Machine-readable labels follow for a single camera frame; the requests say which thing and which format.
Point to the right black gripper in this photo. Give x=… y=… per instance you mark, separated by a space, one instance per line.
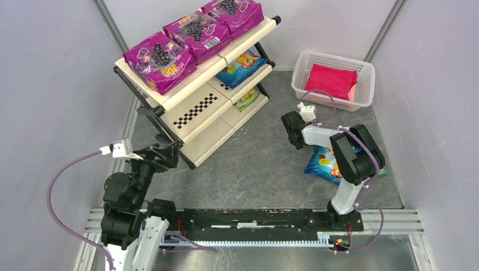
x=291 y=127

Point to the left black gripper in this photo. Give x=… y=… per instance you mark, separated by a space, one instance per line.
x=164 y=153

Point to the green Fox's candy bag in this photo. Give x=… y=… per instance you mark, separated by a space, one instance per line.
x=247 y=99

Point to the purple grape candy bag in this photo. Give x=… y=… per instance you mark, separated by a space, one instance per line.
x=238 y=16
x=200 y=35
x=160 y=62

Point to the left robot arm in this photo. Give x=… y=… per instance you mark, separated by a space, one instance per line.
x=132 y=237

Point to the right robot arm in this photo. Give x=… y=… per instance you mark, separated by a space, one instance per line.
x=356 y=152

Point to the blue Blendy candy bag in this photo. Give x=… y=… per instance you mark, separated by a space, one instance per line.
x=323 y=164

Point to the cream three-tier shelf rack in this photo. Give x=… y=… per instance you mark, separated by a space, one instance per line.
x=199 y=112

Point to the blue candy bag on shelf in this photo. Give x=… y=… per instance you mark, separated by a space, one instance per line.
x=240 y=69

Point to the green lemon candy bag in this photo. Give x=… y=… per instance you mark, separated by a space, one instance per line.
x=382 y=173

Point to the pink cloth in basket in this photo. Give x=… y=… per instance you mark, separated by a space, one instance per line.
x=339 y=83

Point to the white plastic basket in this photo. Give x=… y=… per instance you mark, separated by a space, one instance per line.
x=365 y=88

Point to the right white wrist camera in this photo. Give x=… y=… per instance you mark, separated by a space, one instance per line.
x=307 y=112

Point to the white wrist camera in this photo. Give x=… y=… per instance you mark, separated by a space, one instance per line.
x=120 y=149
x=307 y=112

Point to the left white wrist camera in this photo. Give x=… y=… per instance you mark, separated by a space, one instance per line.
x=120 y=149

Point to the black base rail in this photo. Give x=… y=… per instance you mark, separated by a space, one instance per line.
x=259 y=225

